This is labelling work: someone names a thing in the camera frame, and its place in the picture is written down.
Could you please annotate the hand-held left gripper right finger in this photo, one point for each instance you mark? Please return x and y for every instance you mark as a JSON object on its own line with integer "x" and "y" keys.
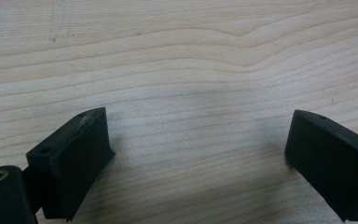
{"x": 332, "y": 161}

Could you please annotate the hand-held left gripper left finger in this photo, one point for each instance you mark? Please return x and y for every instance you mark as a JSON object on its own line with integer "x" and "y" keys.
{"x": 74, "y": 165}

